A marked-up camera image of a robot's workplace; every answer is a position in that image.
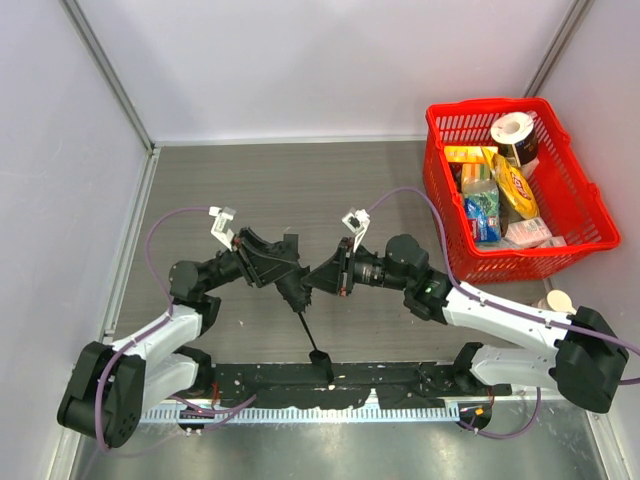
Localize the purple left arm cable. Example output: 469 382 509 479
94 207 260 451

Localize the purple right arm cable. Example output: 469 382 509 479
367 187 640 441

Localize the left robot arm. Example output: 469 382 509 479
57 228 310 448

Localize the yellow Lays chips bag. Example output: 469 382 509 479
486 153 539 220

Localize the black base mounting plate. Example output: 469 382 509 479
213 362 512 410

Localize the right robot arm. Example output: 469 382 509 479
303 234 629 413

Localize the black folding umbrella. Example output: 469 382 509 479
274 234 335 384

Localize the clear green snack bag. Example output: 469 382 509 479
463 180 502 243

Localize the black wrapped toilet paper roll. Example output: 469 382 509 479
490 112 539 167

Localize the red plastic shopping basket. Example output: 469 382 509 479
423 97 620 284

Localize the white wrapped sponge pack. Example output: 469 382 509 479
505 217 552 249

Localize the green soap pump bottle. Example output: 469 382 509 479
535 289 577 314

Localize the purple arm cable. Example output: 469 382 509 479
94 207 260 451
367 187 640 441

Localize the yellow orange box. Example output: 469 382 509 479
444 145 498 164

